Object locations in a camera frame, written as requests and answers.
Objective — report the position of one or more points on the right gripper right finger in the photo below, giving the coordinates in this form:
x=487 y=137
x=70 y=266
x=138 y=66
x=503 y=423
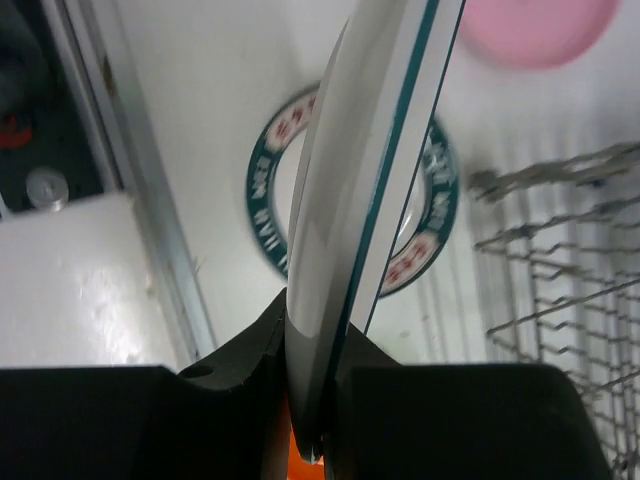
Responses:
x=452 y=421

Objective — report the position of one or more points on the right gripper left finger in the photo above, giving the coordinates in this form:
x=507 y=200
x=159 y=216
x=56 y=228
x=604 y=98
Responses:
x=223 y=417

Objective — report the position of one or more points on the pink plate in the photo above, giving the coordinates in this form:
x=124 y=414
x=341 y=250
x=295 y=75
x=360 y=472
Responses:
x=534 y=35

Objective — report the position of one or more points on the white plate orange sunburst pattern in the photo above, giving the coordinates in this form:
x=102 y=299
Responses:
x=313 y=199

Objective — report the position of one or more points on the grey wire dish rack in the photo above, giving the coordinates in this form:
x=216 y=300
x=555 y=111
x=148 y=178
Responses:
x=556 y=245

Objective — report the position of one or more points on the silver metal rail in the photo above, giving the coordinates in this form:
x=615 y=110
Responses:
x=99 y=67

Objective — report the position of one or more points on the white plate teal rim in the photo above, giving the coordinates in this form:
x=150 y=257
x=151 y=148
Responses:
x=383 y=78

